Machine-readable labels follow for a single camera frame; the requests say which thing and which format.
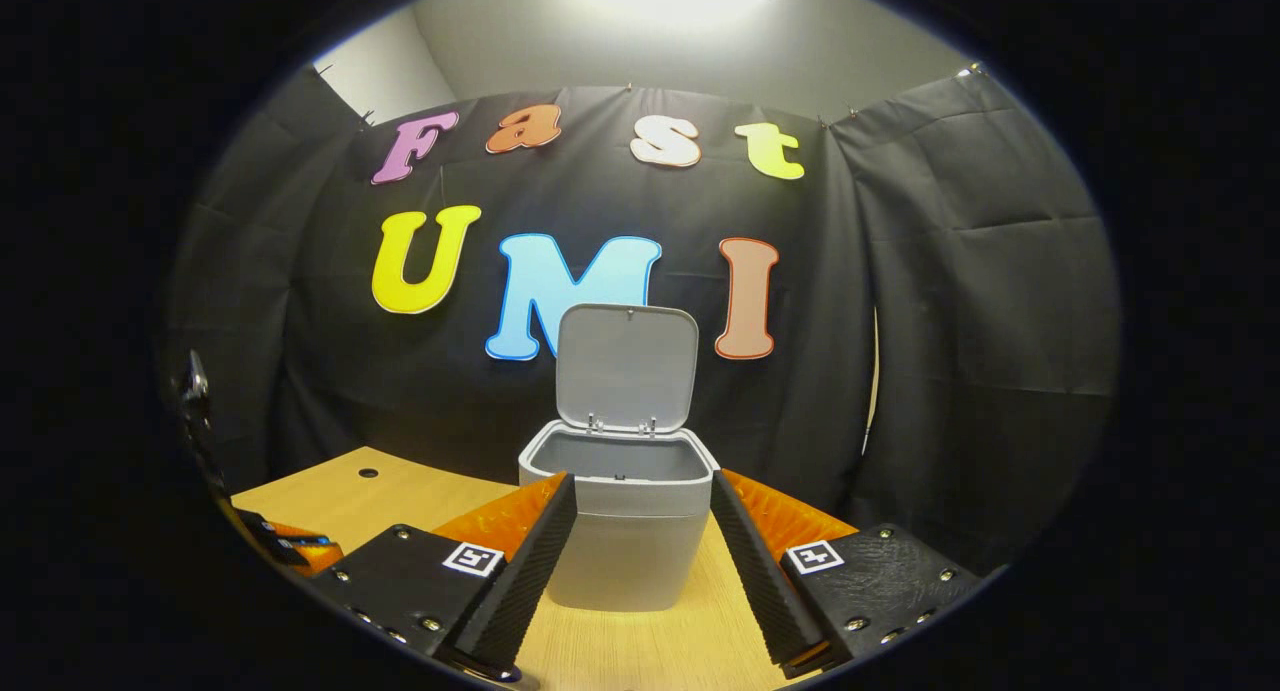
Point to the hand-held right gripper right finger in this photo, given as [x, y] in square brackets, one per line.
[760, 571]

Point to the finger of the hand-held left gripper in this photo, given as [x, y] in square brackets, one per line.
[285, 549]

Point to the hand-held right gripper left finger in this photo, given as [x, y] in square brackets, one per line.
[525, 571]

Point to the grey desktop garbage bin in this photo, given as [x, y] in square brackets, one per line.
[620, 561]

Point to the wooden desktop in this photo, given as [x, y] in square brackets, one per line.
[400, 501]

